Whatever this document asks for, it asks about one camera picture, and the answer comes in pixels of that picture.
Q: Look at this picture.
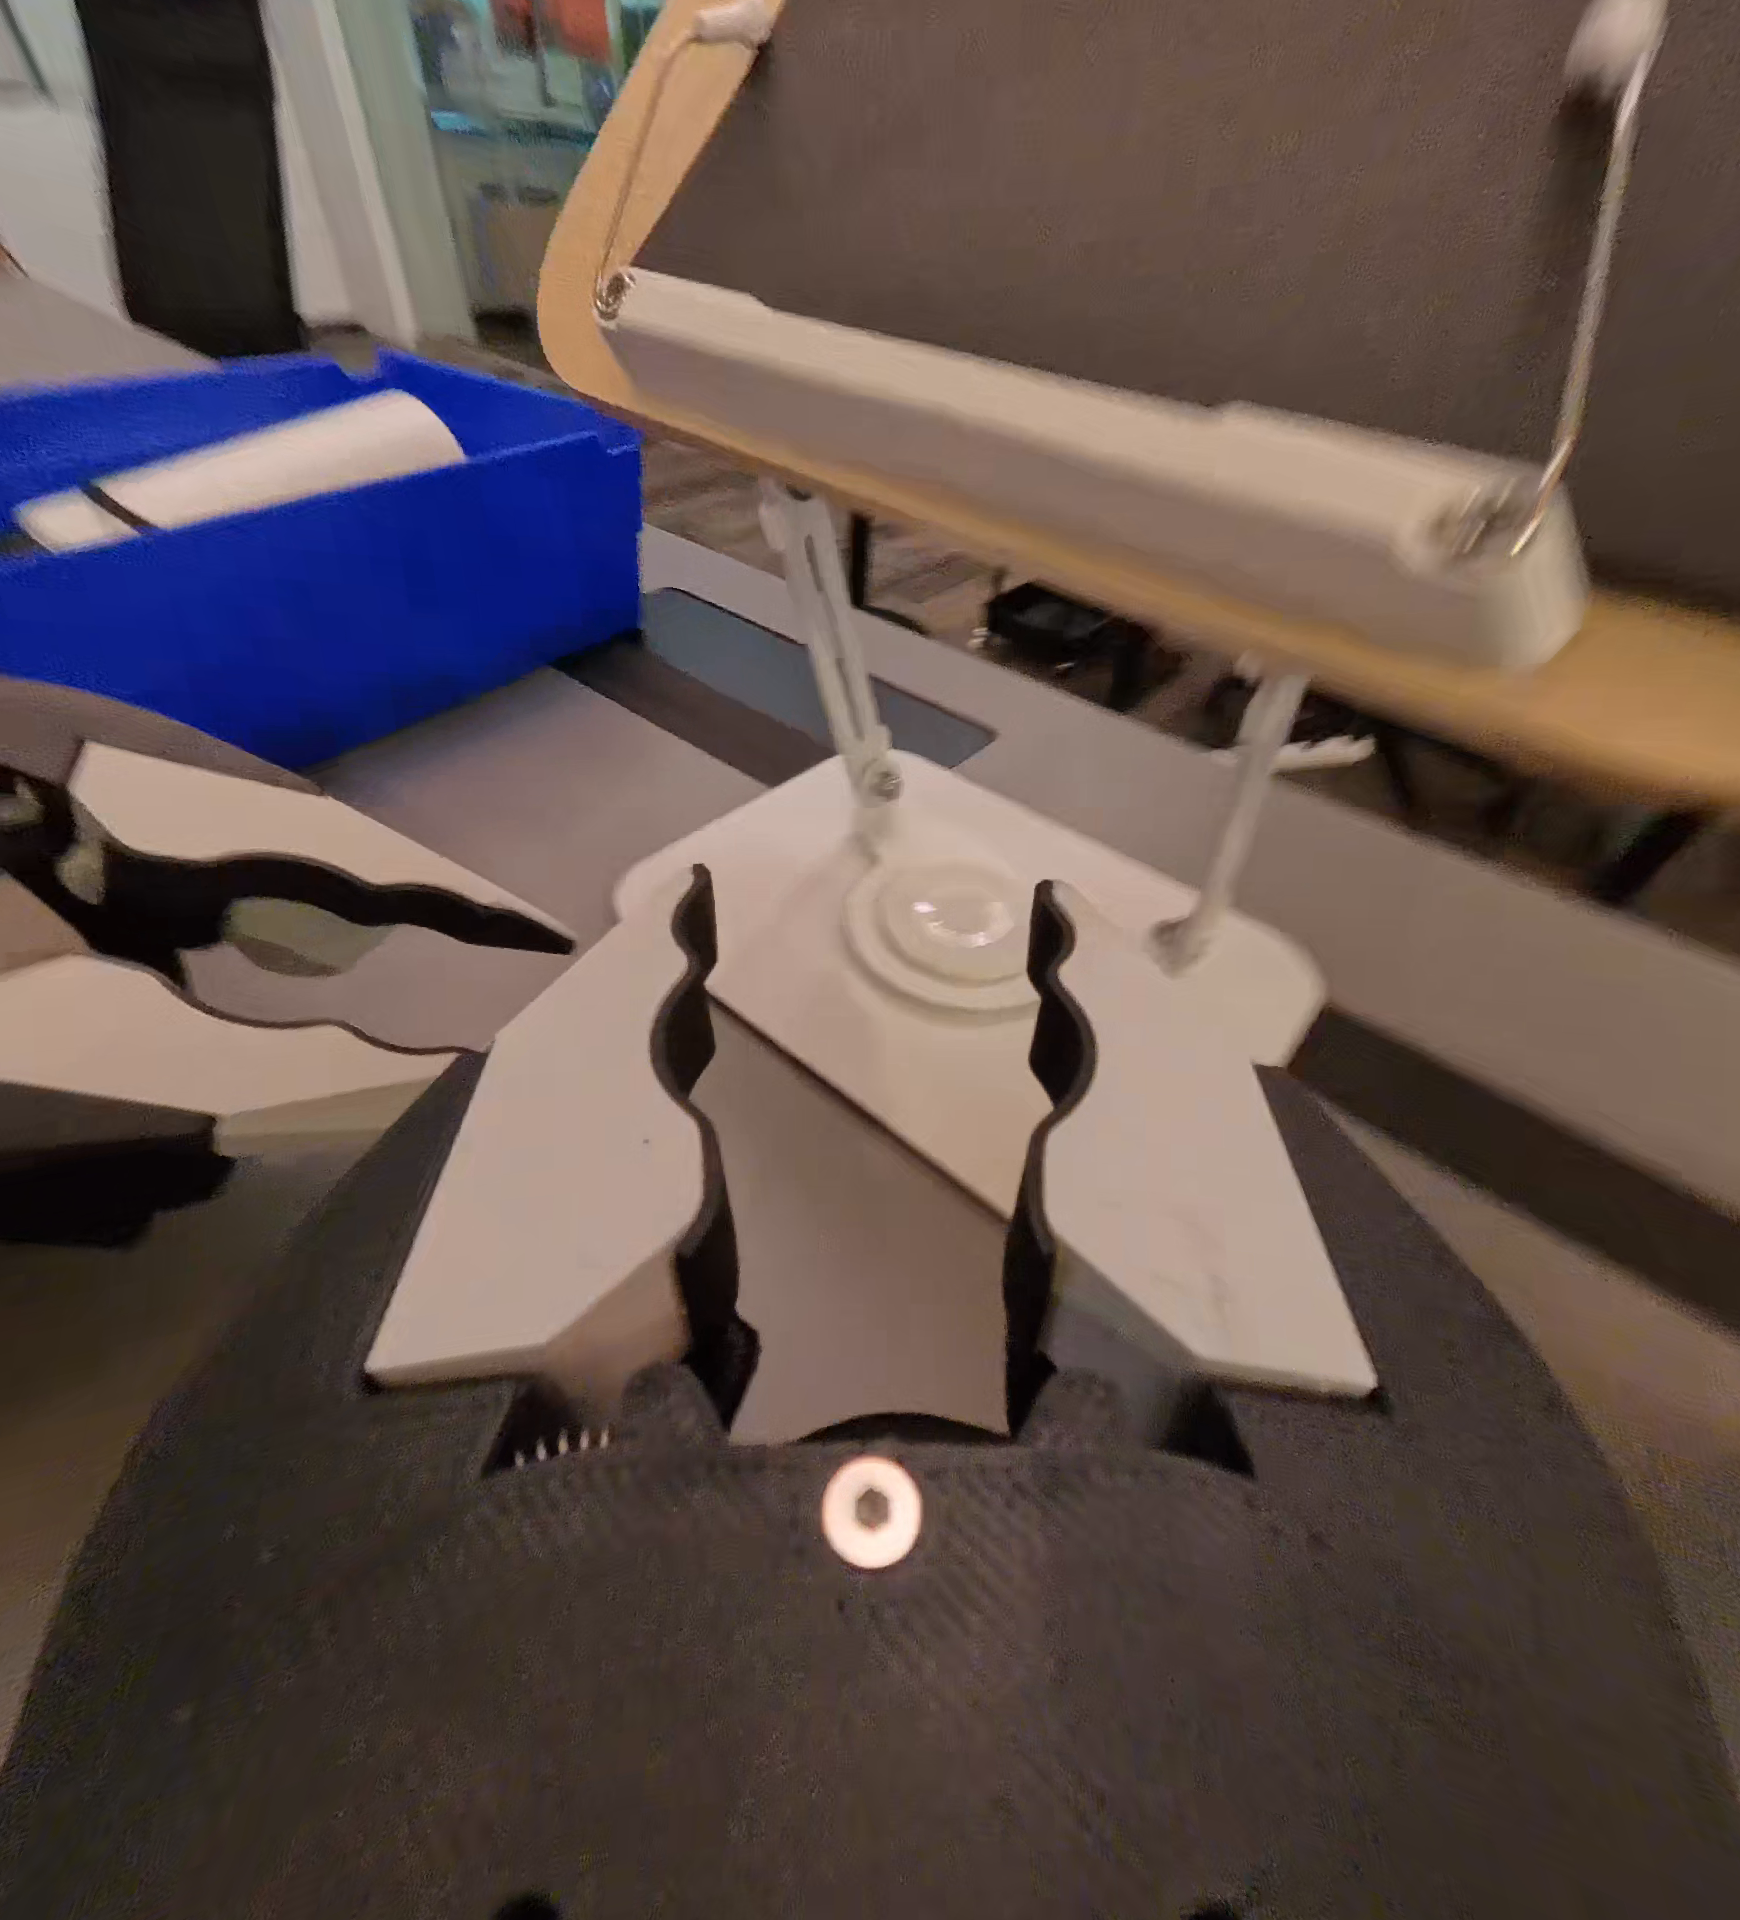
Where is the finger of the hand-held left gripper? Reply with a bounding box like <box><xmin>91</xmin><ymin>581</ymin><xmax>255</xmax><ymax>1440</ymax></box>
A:
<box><xmin>0</xmin><ymin>743</ymin><xmax>577</xmax><ymax>984</ymax></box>
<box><xmin>0</xmin><ymin>938</ymin><xmax>499</xmax><ymax>1121</ymax></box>

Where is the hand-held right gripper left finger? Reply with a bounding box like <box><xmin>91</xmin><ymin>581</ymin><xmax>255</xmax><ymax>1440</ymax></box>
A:
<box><xmin>365</xmin><ymin>863</ymin><xmax>761</xmax><ymax>1422</ymax></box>

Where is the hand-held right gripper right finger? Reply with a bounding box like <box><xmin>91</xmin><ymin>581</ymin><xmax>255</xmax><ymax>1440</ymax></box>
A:
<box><xmin>1004</xmin><ymin>878</ymin><xmax>1381</xmax><ymax>1429</ymax></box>

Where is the blue plastic bin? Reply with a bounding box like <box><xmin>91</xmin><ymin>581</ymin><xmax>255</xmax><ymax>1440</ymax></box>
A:
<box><xmin>0</xmin><ymin>348</ymin><xmax>648</xmax><ymax>774</ymax></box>

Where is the white paper roll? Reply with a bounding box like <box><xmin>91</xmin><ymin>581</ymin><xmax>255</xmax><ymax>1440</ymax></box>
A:
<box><xmin>15</xmin><ymin>389</ymin><xmax>468</xmax><ymax>552</ymax></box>

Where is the white support strut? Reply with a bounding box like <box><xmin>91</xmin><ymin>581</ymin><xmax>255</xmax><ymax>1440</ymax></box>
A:
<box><xmin>758</xmin><ymin>483</ymin><xmax>905</xmax><ymax>860</ymax></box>
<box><xmin>1146</xmin><ymin>671</ymin><xmax>1313</xmax><ymax>974</ymax></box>

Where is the dark divider panel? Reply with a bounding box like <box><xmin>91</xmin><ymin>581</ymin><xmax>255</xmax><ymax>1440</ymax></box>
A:
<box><xmin>537</xmin><ymin>0</ymin><xmax>1740</xmax><ymax>818</ymax></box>

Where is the white frame bar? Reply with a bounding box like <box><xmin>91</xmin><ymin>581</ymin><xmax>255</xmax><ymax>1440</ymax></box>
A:
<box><xmin>601</xmin><ymin>271</ymin><xmax>1594</xmax><ymax>671</ymax></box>

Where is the white peg with wire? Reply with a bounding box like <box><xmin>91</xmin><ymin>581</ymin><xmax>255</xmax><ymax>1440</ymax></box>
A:
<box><xmin>1454</xmin><ymin>0</ymin><xmax>1669</xmax><ymax>558</ymax></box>
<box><xmin>594</xmin><ymin>0</ymin><xmax>786</xmax><ymax>324</ymax></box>

